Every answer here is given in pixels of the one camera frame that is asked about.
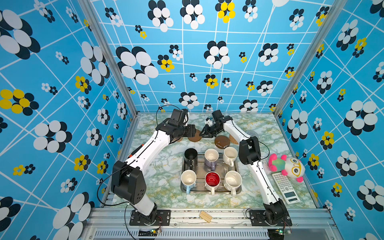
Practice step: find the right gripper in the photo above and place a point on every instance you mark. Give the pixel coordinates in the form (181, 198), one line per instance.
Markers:
(207, 132)

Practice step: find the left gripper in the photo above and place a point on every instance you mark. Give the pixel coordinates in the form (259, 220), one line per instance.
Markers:
(191, 130)

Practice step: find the dark brown round coaster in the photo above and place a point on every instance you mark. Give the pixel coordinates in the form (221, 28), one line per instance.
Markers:
(197, 137)

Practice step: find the scratched brown round coaster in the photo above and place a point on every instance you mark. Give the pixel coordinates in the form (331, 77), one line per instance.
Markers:
(222, 142)

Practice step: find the grey blue knitted coaster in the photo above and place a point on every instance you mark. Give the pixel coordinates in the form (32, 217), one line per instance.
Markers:
(252, 133)

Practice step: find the woven rattan coaster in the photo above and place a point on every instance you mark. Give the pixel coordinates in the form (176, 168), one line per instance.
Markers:
(233, 140)

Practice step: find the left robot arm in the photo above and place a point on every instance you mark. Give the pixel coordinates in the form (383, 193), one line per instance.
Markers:
(128, 180)

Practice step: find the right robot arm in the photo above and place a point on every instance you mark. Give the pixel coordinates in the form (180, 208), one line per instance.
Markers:
(250, 155)

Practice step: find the black mug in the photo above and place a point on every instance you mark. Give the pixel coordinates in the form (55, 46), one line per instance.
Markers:
(191, 159)

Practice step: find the purple mug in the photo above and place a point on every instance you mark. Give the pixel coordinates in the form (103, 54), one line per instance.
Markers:
(211, 158)

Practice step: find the white mug back right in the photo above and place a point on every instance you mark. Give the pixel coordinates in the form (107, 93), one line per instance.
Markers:
(229, 156)

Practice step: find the red inside mug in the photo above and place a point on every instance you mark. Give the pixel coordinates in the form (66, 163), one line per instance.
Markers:
(212, 182)

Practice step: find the metal tray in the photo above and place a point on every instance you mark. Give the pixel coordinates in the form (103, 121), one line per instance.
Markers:
(204, 176)

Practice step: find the white mug front right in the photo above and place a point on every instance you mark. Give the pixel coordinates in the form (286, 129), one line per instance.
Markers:
(232, 181)

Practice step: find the small wooden block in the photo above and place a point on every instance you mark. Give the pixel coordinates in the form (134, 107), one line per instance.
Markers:
(205, 216)

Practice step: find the pink plush toy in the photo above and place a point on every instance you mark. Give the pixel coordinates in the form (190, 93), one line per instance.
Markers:
(289, 167)

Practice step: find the white calculator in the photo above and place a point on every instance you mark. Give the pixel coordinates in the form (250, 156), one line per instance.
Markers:
(284, 185)

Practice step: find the white mug blue handle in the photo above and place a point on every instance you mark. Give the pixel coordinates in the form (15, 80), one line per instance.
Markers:
(188, 179)

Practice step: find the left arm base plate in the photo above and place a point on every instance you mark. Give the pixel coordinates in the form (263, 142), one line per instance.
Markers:
(156, 218)

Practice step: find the aluminium front rail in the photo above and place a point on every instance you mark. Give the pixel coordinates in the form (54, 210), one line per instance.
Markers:
(227, 224)

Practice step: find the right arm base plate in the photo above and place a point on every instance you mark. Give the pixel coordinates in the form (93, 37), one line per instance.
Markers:
(259, 218)

